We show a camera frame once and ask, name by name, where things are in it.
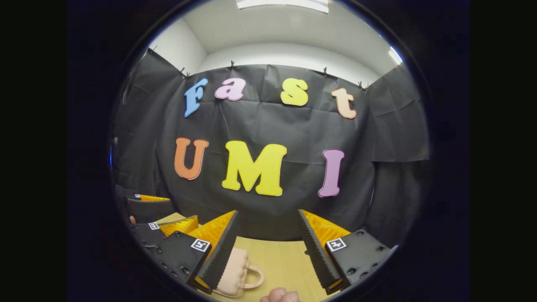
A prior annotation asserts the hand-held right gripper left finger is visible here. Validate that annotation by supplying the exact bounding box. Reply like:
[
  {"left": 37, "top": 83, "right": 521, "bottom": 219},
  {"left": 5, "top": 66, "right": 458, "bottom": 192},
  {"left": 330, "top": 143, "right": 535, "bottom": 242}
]
[{"left": 150, "top": 210, "right": 241, "bottom": 295}]

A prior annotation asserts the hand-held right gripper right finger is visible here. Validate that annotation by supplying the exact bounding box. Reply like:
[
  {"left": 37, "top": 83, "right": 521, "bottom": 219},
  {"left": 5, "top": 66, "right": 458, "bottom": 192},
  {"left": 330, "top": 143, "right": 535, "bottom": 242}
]
[{"left": 297, "top": 209, "right": 398, "bottom": 296}]

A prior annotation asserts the small pink suitcase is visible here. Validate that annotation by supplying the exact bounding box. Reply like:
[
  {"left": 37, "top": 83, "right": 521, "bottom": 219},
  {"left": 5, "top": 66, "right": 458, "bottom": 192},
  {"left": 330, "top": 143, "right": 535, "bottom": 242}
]
[{"left": 212, "top": 247, "right": 265, "bottom": 299}]

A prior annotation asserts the long ceiling light panel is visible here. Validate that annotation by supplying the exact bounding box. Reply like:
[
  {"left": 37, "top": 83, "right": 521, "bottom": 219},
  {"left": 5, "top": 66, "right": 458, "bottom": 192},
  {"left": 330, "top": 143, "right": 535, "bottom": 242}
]
[{"left": 236, "top": 0, "right": 329, "bottom": 14}]

